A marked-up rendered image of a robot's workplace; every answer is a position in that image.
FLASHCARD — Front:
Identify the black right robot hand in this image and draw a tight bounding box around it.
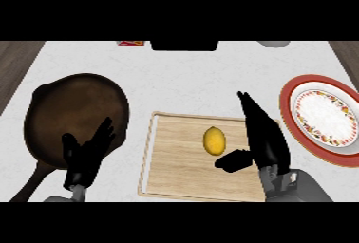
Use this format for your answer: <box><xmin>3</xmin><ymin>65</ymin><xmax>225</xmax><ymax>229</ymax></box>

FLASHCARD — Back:
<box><xmin>213</xmin><ymin>90</ymin><xmax>291</xmax><ymax>176</ymax></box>

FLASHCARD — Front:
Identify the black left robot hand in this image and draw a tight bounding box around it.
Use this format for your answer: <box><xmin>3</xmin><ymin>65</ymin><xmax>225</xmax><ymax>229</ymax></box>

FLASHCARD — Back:
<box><xmin>61</xmin><ymin>116</ymin><xmax>118</xmax><ymax>192</ymax></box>

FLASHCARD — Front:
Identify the yellow lemon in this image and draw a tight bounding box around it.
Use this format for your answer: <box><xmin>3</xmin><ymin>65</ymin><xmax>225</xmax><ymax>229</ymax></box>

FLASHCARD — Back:
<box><xmin>202</xmin><ymin>125</ymin><xmax>228</xmax><ymax>157</ymax></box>

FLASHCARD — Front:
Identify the red rimmed white plate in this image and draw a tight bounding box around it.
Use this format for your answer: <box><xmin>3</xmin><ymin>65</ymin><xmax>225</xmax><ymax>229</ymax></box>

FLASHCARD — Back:
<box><xmin>278</xmin><ymin>73</ymin><xmax>359</xmax><ymax>168</ymax></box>

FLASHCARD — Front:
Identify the pale wooden tray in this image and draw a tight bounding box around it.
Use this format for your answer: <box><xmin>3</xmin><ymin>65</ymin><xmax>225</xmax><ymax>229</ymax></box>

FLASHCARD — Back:
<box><xmin>137</xmin><ymin>110</ymin><xmax>282</xmax><ymax>203</ymax></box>

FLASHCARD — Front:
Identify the dark brown frying pan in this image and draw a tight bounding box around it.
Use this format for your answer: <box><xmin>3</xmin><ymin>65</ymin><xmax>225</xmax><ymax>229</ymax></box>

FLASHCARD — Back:
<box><xmin>9</xmin><ymin>72</ymin><xmax>130</xmax><ymax>203</ymax></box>

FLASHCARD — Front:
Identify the grey round object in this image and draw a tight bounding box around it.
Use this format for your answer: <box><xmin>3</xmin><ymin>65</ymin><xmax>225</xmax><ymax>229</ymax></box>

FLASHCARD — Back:
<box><xmin>256</xmin><ymin>40</ymin><xmax>291</xmax><ymax>48</ymax></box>

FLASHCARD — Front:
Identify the black appliance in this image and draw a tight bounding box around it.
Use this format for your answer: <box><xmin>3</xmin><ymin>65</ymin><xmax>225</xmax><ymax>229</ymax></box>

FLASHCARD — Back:
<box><xmin>149</xmin><ymin>40</ymin><xmax>220</xmax><ymax>52</ymax></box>

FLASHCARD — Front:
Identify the red and yellow box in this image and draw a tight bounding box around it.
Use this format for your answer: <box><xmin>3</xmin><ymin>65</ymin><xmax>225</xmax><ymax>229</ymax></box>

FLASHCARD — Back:
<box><xmin>115</xmin><ymin>40</ymin><xmax>146</xmax><ymax>47</ymax></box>

